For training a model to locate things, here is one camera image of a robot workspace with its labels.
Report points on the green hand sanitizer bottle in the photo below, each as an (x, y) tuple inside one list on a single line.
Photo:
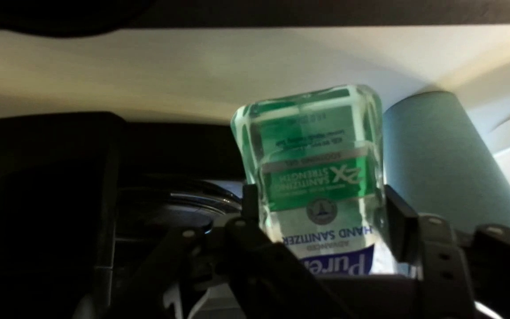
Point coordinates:
[(314, 165)]

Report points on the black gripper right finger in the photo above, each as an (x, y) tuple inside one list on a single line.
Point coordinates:
[(478, 277)]

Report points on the light blue plastic cup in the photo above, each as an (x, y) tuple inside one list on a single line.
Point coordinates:
[(438, 153)]

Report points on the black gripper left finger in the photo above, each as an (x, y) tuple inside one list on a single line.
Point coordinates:
[(238, 277)]

